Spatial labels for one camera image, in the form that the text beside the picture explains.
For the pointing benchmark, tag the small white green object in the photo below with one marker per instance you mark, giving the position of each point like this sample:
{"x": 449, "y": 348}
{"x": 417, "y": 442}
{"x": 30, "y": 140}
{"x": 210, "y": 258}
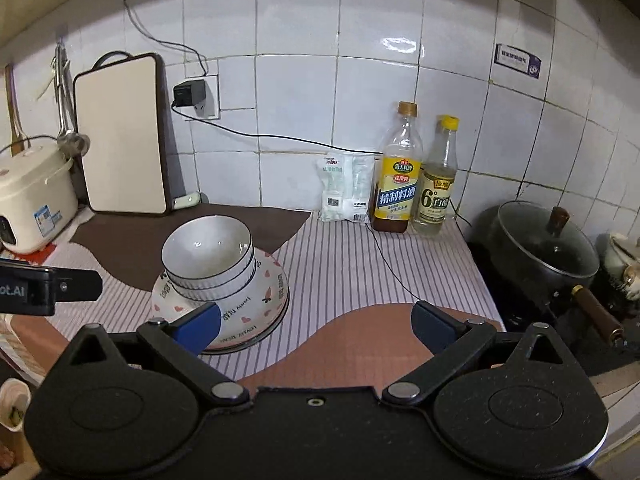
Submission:
{"x": 186, "y": 201}

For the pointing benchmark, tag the cooking wine bottle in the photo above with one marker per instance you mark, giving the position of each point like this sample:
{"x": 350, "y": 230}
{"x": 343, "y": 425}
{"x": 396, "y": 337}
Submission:
{"x": 395, "y": 195}

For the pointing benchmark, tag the black power adapter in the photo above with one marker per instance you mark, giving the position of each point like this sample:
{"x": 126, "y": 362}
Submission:
{"x": 189, "y": 93}

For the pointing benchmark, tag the blue wall sticker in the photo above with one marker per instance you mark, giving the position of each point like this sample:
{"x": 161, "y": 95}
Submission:
{"x": 517, "y": 61}

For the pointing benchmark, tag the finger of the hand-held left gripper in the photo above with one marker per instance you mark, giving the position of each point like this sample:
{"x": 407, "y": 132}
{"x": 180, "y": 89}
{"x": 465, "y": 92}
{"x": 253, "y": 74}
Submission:
{"x": 80, "y": 285}

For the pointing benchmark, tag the white vinegar bottle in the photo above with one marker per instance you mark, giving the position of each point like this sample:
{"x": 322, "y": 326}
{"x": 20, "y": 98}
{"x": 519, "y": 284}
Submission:
{"x": 432, "y": 200}

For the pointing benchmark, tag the glass pot lid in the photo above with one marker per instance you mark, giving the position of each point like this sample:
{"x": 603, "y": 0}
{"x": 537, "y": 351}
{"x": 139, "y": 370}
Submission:
{"x": 540, "y": 245}

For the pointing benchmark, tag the striped counter mat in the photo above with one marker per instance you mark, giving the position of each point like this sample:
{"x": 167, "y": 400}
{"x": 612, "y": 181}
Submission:
{"x": 340, "y": 270}

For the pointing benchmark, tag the white rice cooker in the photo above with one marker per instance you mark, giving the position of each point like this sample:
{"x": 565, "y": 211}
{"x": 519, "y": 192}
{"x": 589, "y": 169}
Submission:
{"x": 35, "y": 195}

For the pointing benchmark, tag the cream ceramic pot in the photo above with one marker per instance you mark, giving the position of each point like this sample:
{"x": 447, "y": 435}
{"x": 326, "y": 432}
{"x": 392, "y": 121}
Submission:
{"x": 620, "y": 260}

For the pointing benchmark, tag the metal ladle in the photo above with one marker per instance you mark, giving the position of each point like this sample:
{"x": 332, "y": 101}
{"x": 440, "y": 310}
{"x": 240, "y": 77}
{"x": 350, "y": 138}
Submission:
{"x": 70, "y": 140}

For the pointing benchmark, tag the white wall socket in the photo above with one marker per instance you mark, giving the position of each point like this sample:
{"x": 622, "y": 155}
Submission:
{"x": 212, "y": 97}

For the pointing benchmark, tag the black stove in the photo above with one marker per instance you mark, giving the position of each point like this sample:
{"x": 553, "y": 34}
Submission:
{"x": 505, "y": 295}

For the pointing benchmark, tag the wooden spatula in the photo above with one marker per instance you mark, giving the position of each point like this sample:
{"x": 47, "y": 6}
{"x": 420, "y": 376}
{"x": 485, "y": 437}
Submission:
{"x": 16, "y": 130}

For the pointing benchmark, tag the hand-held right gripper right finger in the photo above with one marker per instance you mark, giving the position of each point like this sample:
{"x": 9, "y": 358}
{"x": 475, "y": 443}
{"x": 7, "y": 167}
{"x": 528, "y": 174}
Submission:
{"x": 432, "y": 322}

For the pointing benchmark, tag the cream cutting board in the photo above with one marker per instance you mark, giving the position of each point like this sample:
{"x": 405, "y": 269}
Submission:
{"x": 120, "y": 135}

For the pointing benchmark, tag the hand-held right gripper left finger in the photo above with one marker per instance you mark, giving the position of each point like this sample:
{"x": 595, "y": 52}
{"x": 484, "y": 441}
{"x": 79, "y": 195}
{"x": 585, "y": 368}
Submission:
{"x": 200, "y": 327}

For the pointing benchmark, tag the white paper cup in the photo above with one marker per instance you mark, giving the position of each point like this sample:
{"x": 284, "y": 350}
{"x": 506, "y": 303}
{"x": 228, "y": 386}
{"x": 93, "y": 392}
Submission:
{"x": 14, "y": 402}

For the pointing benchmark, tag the white salt bag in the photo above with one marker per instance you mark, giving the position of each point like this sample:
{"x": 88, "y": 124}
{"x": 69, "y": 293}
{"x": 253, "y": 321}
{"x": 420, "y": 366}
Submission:
{"x": 345, "y": 190}

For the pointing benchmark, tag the white bowl with dark rim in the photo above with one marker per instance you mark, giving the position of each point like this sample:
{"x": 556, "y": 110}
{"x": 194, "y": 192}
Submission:
{"x": 220, "y": 287}
{"x": 205, "y": 245}

